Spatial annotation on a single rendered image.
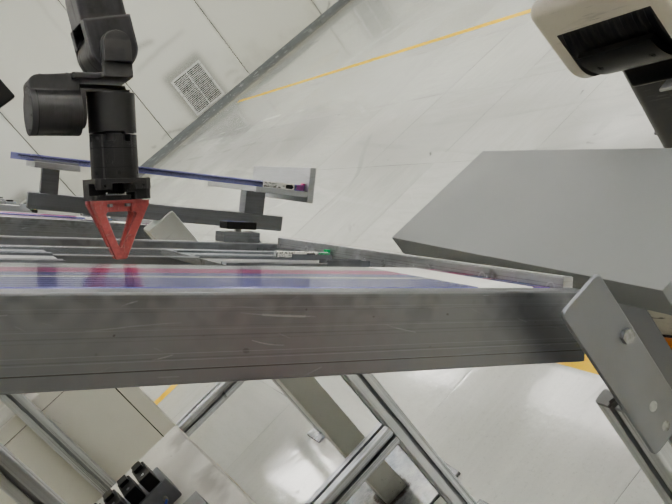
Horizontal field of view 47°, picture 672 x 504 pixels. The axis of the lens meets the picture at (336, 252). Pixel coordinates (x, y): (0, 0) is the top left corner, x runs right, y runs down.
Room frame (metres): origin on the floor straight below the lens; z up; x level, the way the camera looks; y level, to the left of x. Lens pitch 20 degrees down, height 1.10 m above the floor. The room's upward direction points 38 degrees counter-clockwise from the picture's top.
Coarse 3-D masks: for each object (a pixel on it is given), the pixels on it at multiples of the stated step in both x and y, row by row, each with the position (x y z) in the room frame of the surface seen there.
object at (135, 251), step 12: (24, 252) 0.94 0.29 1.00; (36, 252) 0.94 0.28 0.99; (48, 252) 0.94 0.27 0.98; (60, 252) 0.94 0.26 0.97; (72, 252) 0.95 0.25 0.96; (84, 252) 0.95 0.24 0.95; (96, 252) 0.95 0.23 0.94; (108, 252) 0.96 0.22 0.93; (132, 252) 0.96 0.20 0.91; (144, 252) 0.97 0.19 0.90; (156, 252) 0.97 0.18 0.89; (168, 252) 0.97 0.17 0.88; (180, 252) 0.98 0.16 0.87; (192, 252) 0.98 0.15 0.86; (204, 252) 0.99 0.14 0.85; (216, 252) 0.99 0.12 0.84; (228, 252) 0.99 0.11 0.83; (240, 252) 1.00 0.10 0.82; (252, 252) 1.00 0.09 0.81; (264, 252) 1.00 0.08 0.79; (276, 252) 1.01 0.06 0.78; (324, 252) 1.03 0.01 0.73
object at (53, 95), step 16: (112, 32) 0.98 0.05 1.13; (112, 48) 0.97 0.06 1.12; (128, 48) 0.98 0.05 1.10; (112, 64) 0.98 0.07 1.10; (128, 64) 0.98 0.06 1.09; (32, 80) 0.96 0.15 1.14; (48, 80) 0.97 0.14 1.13; (64, 80) 0.98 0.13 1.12; (80, 80) 0.99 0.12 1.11; (96, 80) 0.99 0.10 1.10; (112, 80) 0.99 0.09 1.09; (128, 80) 1.00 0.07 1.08; (32, 96) 0.95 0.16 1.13; (48, 96) 0.96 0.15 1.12; (64, 96) 0.96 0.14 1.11; (80, 96) 0.97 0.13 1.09; (32, 112) 0.94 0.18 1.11; (48, 112) 0.95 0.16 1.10; (64, 112) 0.95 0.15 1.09; (80, 112) 0.96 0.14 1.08; (32, 128) 0.95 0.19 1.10; (48, 128) 0.95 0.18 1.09; (64, 128) 0.96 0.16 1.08; (80, 128) 0.96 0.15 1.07
